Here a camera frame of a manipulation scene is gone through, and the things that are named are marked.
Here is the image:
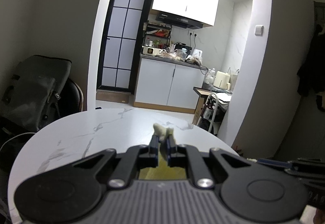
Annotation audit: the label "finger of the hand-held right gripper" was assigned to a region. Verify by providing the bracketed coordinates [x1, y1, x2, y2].
[256, 158, 295, 169]

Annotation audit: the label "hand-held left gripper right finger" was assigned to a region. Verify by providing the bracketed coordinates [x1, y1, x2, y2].
[166, 135, 251, 188]

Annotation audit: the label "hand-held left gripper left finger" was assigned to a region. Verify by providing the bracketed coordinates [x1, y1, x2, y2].
[72, 134, 160, 188]

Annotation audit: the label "yellow towel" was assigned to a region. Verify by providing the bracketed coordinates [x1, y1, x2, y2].
[138, 123, 186, 180]

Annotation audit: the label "dark wine bottle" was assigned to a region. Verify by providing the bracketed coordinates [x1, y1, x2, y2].
[203, 100, 213, 120]

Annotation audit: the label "white storage trolley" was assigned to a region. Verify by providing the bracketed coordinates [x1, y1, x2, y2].
[196, 91, 233, 136]

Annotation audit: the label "white base cabinet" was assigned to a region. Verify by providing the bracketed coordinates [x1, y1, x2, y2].
[133, 53, 208, 114]

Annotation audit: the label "brown door mat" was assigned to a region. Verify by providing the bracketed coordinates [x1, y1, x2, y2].
[96, 89, 130, 103]

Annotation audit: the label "clear plastic bottles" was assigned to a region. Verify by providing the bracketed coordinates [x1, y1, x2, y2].
[204, 67, 216, 85]

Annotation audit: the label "cream kitchen appliance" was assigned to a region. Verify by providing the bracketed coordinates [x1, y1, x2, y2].
[213, 70, 232, 90]

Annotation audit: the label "dark chair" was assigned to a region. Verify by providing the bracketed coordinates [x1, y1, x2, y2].
[54, 78, 85, 123]

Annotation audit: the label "pile of plastic food bags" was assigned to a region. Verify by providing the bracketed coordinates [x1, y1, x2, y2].
[158, 48, 204, 66]

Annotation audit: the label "hanging dark jacket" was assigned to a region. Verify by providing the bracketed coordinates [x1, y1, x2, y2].
[297, 0, 325, 113]

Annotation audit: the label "white cooking pot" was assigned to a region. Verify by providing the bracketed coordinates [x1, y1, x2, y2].
[141, 45, 163, 56]

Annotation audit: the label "black spice rack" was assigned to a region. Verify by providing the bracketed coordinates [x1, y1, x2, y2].
[144, 20, 172, 48]

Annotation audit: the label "black framed glass door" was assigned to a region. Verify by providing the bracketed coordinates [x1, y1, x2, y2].
[97, 0, 156, 95]

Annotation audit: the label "black range hood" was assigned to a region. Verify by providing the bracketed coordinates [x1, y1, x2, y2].
[155, 10, 204, 30]

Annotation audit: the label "grey backpack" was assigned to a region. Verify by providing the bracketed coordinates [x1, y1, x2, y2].
[0, 55, 72, 133]

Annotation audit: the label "white cable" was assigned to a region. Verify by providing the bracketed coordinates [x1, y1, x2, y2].
[0, 132, 36, 156]

